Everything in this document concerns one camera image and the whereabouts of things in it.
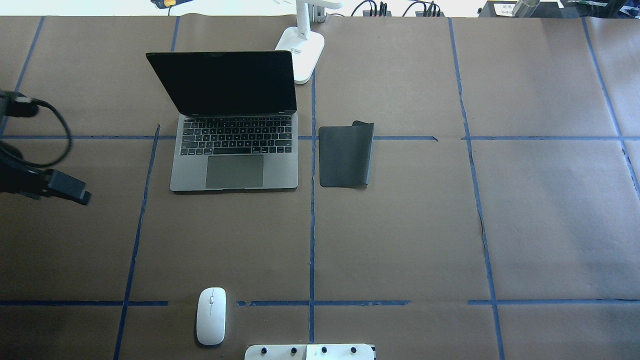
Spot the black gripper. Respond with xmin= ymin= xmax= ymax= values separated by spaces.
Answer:
xmin=0 ymin=90 xmax=92 ymax=206

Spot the white computer mouse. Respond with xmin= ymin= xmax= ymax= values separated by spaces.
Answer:
xmin=195 ymin=287 xmax=227 ymax=347

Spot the grey laptop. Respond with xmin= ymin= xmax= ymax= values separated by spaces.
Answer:
xmin=145 ymin=50 xmax=298 ymax=192

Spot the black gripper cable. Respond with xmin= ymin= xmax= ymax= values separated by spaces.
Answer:
xmin=0 ymin=97 xmax=74 ymax=170

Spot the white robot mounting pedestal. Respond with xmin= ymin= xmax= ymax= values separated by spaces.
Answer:
xmin=244 ymin=343 xmax=377 ymax=360

